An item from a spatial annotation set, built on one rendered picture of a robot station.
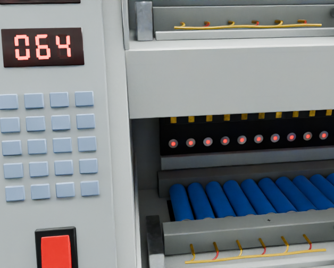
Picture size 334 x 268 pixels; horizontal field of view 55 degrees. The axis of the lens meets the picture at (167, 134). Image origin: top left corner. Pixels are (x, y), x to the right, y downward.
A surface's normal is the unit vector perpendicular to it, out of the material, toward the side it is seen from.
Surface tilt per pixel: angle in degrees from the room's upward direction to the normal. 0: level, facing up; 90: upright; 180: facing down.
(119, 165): 90
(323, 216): 19
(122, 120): 90
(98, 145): 90
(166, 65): 109
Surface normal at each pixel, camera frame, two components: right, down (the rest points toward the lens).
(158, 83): 0.11, 0.37
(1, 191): 0.10, 0.05
